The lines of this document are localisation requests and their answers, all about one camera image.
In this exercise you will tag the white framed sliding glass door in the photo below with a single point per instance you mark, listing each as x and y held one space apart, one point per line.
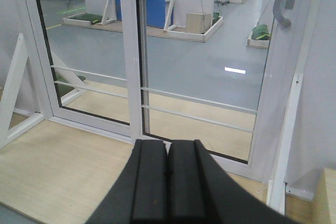
229 92

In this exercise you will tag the white wooden platform frame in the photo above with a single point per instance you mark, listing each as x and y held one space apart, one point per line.
171 32

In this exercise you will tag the grey curved door handle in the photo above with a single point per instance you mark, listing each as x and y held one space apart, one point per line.
279 17

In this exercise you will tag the beige wooden box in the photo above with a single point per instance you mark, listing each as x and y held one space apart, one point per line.
198 23

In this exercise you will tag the white triangular support brace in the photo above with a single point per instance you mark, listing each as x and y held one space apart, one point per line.
276 193
10 94

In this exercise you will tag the white triangular support brace right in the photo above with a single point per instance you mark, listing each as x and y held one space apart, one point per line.
276 193

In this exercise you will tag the white triangular support brace left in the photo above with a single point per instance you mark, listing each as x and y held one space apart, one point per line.
10 94

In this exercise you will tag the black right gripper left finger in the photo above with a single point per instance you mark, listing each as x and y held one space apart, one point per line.
139 193

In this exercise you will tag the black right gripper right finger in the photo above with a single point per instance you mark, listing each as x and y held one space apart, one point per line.
200 191

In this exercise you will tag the green bag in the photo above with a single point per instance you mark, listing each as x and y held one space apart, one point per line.
260 32

